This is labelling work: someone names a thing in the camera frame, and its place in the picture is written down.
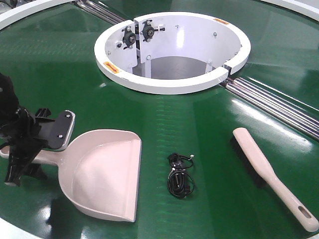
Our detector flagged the chrome rollers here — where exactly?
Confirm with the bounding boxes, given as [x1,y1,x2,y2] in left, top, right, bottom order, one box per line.
[220,78,319,141]
[74,0,126,25]

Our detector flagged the chrome rollers far left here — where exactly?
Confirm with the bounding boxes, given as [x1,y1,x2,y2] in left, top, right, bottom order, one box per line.
[74,0,126,25]

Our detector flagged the right black bearing mount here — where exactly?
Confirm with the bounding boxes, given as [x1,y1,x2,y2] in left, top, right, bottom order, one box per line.
[142,19,165,42]

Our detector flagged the white rim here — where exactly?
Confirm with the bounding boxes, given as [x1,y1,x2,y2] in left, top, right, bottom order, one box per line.
[0,0,72,30]
[264,0,319,19]

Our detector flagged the white outer rim left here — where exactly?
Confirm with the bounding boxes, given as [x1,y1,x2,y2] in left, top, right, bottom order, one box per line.
[0,0,72,30]

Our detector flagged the left black bearing mount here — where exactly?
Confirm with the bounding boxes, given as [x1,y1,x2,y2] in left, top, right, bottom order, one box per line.
[122,26,136,49]

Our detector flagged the white inner conveyor ring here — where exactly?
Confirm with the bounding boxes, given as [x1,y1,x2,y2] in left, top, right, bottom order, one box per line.
[94,11,252,95]

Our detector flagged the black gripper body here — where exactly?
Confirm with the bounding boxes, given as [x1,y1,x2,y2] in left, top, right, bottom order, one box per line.
[0,74,55,149]

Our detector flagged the pink plastic dustpan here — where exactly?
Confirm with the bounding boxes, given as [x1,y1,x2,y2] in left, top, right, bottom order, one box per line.
[0,128,143,223]

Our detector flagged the black bearing mount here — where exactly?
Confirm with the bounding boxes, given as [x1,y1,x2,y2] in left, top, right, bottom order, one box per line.
[122,26,136,49]
[142,19,165,42]

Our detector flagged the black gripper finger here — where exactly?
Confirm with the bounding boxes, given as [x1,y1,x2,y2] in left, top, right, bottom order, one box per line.
[39,110,75,150]
[3,143,47,186]

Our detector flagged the chrome rollers near right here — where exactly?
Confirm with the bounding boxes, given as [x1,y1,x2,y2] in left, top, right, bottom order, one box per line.
[220,78,319,141]

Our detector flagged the white outer rim right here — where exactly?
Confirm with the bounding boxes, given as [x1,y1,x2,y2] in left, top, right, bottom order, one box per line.
[264,0,319,19]

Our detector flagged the black cable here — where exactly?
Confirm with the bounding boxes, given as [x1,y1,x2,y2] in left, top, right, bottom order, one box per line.
[167,152,195,199]

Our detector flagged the pink hand broom black bristles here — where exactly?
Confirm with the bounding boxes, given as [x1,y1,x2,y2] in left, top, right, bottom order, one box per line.
[231,127,319,232]

